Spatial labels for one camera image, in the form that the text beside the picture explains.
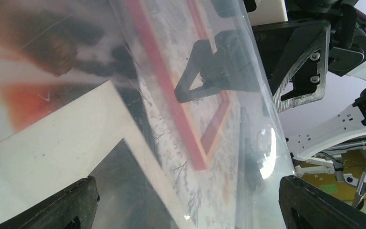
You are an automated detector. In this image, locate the pink wooden picture frame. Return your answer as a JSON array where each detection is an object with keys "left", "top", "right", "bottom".
[{"left": 126, "top": 0, "right": 231, "bottom": 170}]

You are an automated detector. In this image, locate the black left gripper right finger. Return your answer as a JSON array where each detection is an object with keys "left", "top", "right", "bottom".
[{"left": 279, "top": 175, "right": 366, "bottom": 229}]

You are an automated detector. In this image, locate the white mat board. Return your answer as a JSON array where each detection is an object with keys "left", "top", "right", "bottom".
[{"left": 0, "top": 82, "right": 194, "bottom": 229}]

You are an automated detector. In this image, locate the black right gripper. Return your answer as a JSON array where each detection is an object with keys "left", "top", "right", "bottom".
[{"left": 174, "top": 0, "right": 357, "bottom": 113}]

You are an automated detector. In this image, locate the clear acrylic sheet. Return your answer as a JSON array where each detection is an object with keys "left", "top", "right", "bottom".
[{"left": 17, "top": 0, "right": 293, "bottom": 229}]

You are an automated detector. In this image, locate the sunset landscape photo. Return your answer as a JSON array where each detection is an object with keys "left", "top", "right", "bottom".
[{"left": 0, "top": 0, "right": 139, "bottom": 142}]

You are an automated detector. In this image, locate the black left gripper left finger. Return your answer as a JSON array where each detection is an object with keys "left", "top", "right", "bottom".
[{"left": 0, "top": 176, "right": 100, "bottom": 229}]

